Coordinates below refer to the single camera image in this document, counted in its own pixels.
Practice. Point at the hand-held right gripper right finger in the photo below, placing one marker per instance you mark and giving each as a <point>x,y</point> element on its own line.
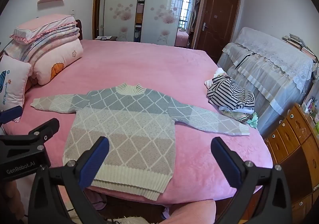
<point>225,164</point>

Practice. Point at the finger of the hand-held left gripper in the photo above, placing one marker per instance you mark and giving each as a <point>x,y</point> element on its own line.
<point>46,130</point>
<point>11,114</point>

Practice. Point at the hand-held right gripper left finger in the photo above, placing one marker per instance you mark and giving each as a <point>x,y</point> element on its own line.
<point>96,161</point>

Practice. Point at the grey beige diamond-pattern sweater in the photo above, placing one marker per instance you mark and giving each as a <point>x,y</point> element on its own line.
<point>124,126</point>

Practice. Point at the pile of pastel clothes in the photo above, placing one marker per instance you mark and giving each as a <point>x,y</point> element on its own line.
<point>249,117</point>

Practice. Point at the white pink embroidered cushion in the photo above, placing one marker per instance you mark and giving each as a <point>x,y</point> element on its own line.
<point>12,84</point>

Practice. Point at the person's right leg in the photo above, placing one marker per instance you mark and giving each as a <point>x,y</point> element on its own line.
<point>194,211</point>

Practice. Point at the white fluffy cloth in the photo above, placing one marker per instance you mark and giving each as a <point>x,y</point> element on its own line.
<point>129,220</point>

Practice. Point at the black white striped garment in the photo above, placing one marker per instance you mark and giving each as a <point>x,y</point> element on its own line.
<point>229,92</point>

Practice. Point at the wooden drawer cabinet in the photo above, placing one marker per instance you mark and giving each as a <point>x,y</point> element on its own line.
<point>294,139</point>

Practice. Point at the pink quilt with orange print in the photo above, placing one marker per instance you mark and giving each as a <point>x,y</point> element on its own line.
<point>62,57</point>

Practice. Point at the striped pastel folded blanket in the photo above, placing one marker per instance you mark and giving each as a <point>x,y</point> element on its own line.
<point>49,37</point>

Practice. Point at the white pink garment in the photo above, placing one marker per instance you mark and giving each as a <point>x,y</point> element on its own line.
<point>216,73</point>

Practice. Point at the cluster of toiletry bottles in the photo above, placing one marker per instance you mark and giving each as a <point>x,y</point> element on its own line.
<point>311,107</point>

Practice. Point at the brown wooden headboard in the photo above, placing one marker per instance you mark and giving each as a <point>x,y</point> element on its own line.
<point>79,29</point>

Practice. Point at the pink bed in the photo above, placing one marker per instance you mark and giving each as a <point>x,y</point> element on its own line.
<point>174,64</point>

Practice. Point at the brown wooden door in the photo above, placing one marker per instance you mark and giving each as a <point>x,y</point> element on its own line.
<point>216,27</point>

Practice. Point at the stack of books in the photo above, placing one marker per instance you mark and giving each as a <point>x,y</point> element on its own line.
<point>296,41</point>

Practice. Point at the floral sliding-door wardrobe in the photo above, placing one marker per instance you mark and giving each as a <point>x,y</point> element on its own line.
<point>119,2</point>

